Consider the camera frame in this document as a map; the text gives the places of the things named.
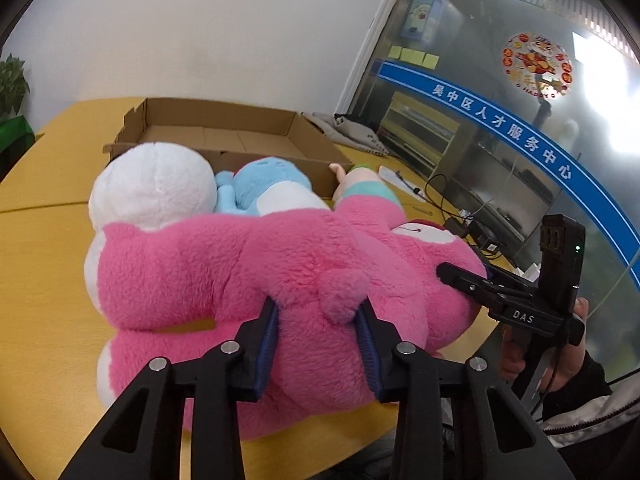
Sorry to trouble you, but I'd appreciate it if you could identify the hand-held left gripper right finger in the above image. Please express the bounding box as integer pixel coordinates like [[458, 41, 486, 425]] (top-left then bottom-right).
[[352, 296, 576, 480]]

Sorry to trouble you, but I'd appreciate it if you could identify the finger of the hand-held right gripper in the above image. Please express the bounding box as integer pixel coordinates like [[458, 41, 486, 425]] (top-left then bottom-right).
[[487, 266, 540, 295], [436, 262, 502, 311]]

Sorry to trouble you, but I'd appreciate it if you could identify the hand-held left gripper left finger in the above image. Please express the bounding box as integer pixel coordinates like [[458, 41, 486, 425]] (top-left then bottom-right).
[[59, 296, 281, 480]]

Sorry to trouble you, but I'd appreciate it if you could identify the pink plush bear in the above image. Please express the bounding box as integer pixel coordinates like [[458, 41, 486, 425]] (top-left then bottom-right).
[[84, 195, 493, 442]]

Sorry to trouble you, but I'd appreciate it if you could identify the pink and teal plush doll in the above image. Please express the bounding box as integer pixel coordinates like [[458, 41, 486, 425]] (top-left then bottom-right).
[[329, 162, 405, 221]]

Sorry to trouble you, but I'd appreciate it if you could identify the blue plush toy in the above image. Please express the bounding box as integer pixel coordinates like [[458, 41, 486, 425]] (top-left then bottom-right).
[[215, 156, 326, 218]]

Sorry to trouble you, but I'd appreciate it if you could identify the white plush toy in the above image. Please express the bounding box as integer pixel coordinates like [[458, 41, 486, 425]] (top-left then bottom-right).
[[89, 142, 218, 233]]

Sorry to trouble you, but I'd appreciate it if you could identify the cardboard box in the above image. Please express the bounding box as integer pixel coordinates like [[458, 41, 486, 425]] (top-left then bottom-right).
[[102, 97, 353, 201]]

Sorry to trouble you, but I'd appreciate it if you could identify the person's right forearm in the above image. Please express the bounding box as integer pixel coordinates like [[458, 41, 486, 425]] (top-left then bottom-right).
[[542, 347, 615, 423]]

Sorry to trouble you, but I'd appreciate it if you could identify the person's right hand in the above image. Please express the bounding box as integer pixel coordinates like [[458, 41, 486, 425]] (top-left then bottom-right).
[[500, 297, 591, 392]]

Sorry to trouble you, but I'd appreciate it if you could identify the black box device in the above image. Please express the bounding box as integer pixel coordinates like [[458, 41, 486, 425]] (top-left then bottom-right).
[[470, 220, 502, 252]]

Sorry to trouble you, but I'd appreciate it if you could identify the white paper sheet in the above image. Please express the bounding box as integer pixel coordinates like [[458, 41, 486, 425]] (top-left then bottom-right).
[[377, 165, 428, 203]]

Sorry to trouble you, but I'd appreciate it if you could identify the blue window banner strip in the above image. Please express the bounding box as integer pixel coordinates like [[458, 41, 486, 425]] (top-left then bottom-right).
[[375, 59, 640, 281]]

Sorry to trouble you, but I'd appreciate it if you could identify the wooden shelf unit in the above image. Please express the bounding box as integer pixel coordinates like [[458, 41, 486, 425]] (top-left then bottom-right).
[[377, 91, 463, 176]]

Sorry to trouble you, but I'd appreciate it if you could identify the person's light jacket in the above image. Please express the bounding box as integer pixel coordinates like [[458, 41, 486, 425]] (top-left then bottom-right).
[[540, 365, 640, 461]]

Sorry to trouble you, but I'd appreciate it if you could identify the grey cloth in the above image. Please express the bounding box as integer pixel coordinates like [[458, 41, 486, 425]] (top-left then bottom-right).
[[300, 111, 388, 156]]

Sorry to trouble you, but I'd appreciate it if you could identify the round red window sticker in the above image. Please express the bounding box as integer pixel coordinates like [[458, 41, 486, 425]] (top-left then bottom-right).
[[502, 32, 575, 98]]

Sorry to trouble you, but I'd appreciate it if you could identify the green pot cover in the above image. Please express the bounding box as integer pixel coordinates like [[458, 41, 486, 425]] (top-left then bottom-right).
[[0, 115, 36, 161]]

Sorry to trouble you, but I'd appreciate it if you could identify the green potted plant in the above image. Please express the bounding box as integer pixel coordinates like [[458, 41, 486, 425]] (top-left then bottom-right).
[[0, 55, 30, 121]]

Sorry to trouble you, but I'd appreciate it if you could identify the black cable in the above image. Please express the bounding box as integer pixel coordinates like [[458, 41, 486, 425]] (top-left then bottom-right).
[[424, 174, 483, 223]]

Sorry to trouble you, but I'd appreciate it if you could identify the cartoon wall poster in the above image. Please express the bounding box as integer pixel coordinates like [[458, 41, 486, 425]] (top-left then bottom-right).
[[400, 0, 448, 43]]

